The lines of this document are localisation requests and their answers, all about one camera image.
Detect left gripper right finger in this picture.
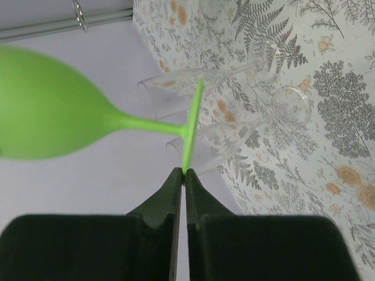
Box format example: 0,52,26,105
185,169,360,280

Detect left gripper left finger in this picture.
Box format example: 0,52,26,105
1,168,182,280

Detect clear wine glass front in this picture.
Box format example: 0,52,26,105
137,40,282,120

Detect clear wine glass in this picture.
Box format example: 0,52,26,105
137,40,282,120
165,85,312,176

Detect green wine glass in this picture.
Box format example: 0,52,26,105
1,44,204,172

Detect chrome wine glass rack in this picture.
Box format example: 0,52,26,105
71,0,88,33

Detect floral table mat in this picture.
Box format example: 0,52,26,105
133,1,374,280

